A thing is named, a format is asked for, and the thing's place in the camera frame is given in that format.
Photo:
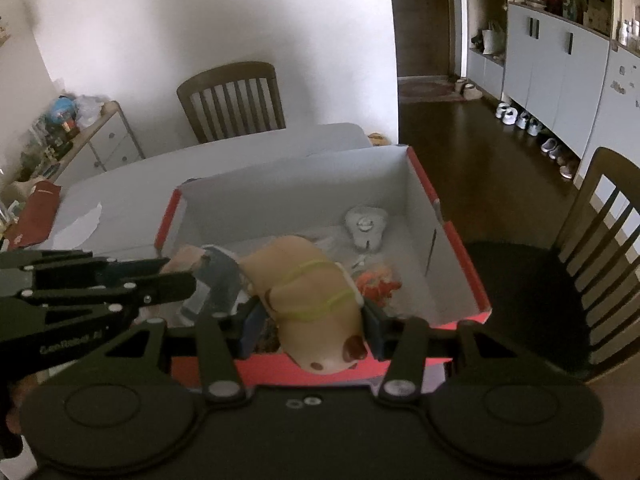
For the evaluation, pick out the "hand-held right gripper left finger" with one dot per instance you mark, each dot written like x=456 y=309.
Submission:
x=252 y=332

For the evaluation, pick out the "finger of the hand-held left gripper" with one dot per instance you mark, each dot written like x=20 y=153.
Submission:
x=100 y=266
x=150 y=291

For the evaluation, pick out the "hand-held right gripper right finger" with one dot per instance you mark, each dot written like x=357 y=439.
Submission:
x=375 y=330

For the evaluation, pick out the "tan spotted plush toy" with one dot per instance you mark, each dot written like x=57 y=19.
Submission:
x=305 y=310

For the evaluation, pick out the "grey blue pouch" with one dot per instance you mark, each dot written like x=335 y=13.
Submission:
x=220 y=280

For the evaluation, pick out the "white round gadget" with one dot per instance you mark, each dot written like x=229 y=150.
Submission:
x=367 y=225

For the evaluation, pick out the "red shoe box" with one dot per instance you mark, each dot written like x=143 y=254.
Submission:
x=300 y=185

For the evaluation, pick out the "white paper napkin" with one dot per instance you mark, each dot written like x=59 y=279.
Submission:
x=80 y=227

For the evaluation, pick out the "yellow green elastic band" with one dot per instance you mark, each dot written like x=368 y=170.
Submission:
x=320 y=314

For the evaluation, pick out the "red paper bag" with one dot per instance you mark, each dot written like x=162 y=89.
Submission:
x=37 y=215

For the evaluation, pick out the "white side cabinet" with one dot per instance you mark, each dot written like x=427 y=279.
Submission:
x=115 y=145

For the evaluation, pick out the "crumpled clear plastic bag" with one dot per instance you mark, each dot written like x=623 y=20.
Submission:
x=91 y=109

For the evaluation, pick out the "blue round toy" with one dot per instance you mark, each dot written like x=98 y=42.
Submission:
x=62 y=109

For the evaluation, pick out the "small orange object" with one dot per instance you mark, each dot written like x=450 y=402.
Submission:
x=376 y=139

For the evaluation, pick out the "dark wooden chair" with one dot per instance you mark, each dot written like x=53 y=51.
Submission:
x=225 y=77
x=600 y=195

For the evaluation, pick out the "reddish door rug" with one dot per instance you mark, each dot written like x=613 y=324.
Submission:
x=425 y=89

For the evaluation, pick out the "row of shoes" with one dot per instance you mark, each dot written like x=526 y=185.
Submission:
x=520 y=121

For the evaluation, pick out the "beige slippers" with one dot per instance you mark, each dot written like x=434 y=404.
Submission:
x=467 y=89

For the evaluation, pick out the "brown door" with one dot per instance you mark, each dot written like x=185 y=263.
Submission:
x=420 y=25

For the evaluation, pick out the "white tote bag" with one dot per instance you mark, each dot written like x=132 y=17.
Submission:
x=494 y=40

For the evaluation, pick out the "white wall storage cabinet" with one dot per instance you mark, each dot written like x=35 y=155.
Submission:
x=550 y=70

